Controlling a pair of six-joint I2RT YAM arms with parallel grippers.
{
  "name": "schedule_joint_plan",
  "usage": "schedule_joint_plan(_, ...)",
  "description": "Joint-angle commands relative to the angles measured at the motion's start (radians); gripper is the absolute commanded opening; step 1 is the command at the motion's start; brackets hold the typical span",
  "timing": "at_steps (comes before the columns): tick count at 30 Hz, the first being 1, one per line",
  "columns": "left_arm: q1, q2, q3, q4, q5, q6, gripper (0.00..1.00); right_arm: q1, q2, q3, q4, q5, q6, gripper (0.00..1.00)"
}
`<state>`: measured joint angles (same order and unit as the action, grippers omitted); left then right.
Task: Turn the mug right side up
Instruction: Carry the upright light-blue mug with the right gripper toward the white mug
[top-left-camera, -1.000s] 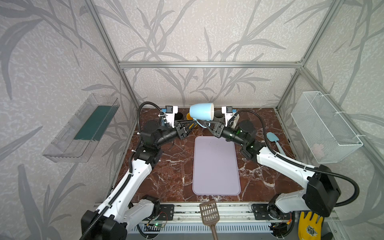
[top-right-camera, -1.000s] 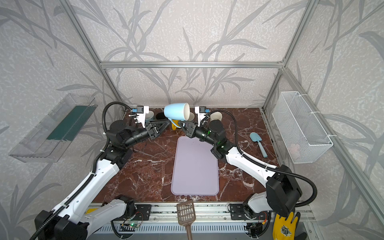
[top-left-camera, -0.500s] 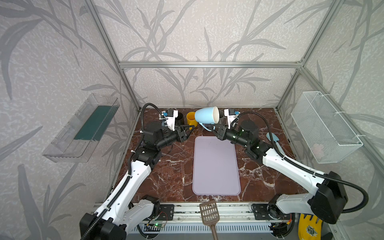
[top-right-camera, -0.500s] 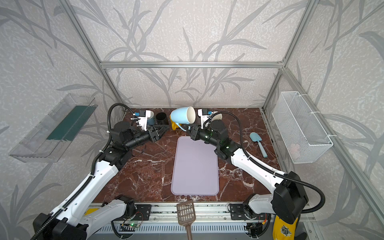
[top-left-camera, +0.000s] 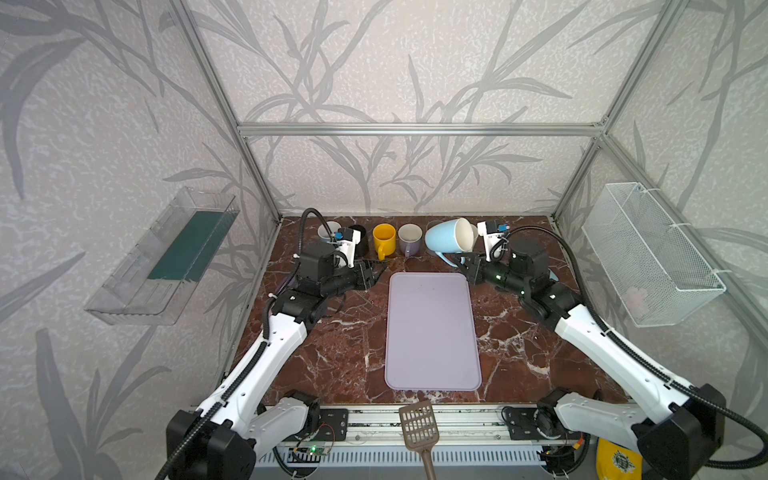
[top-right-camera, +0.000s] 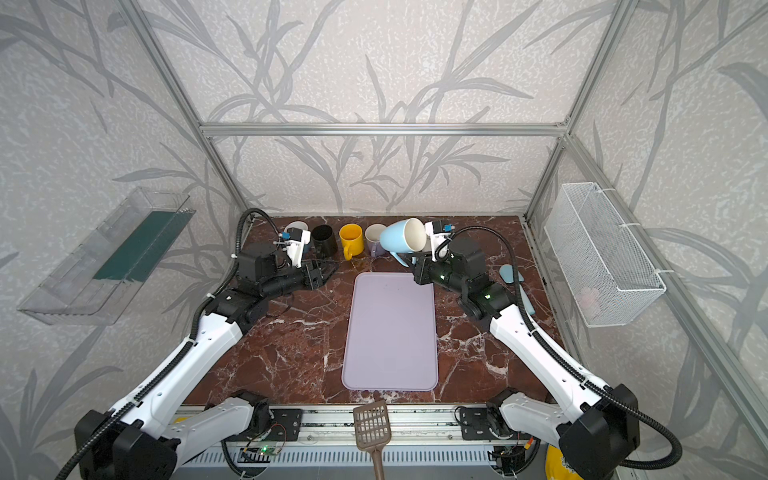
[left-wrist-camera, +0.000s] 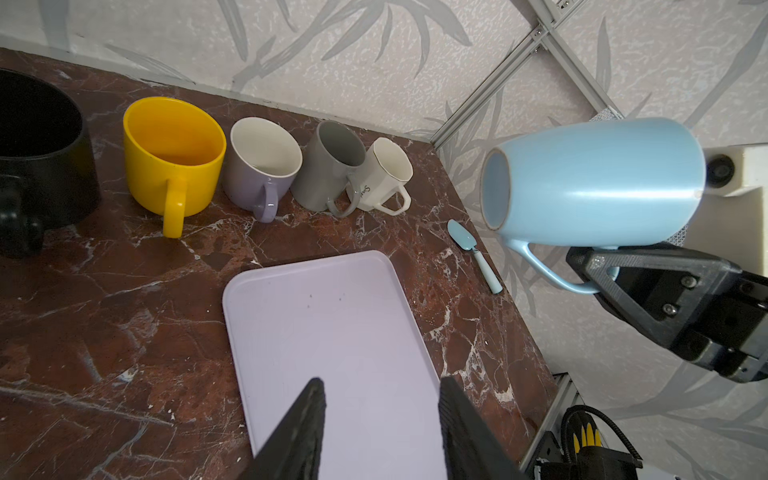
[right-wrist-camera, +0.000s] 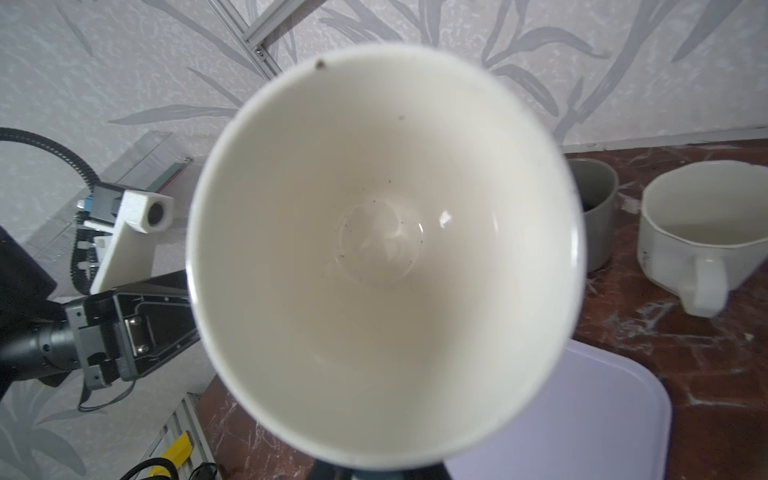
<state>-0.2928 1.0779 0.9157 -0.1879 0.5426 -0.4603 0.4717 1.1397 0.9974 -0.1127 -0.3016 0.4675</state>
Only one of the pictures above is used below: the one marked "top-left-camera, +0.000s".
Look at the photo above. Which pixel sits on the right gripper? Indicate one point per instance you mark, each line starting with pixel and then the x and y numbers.
pixel 474 268

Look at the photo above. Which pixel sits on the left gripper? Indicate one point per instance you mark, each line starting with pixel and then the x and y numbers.
pixel 364 274

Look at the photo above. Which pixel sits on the black mug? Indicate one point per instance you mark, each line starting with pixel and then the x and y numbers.
pixel 362 247

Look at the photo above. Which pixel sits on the light blue mug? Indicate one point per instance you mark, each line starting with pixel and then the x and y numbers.
pixel 456 236

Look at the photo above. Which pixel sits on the yellow mug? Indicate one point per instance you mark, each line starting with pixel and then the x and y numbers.
pixel 385 240

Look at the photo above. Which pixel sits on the purple mug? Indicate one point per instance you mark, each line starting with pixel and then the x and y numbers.
pixel 410 238

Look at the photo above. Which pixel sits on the teal patterned mug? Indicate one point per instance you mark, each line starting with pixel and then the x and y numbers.
pixel 328 234

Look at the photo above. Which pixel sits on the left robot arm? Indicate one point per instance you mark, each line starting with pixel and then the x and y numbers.
pixel 227 433

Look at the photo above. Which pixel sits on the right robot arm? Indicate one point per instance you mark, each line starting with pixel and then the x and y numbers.
pixel 675 426

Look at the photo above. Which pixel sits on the lavender tray mat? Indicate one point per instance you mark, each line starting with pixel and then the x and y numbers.
pixel 431 341

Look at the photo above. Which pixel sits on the brown slotted spatula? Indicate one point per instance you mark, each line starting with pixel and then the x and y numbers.
pixel 420 432

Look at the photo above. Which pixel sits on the clear plastic shelf bin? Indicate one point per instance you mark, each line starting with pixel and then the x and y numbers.
pixel 152 285

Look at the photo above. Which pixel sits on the yellow work glove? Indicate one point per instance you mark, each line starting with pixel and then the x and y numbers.
pixel 614 462

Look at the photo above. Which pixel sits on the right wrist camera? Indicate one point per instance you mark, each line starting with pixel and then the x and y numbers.
pixel 493 233

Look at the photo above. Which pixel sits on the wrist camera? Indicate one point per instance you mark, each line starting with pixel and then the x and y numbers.
pixel 345 241
pixel 493 233

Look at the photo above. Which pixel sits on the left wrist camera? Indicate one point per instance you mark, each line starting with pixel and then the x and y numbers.
pixel 345 241

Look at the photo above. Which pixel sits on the white wire basket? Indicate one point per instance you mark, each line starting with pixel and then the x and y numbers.
pixel 660 277

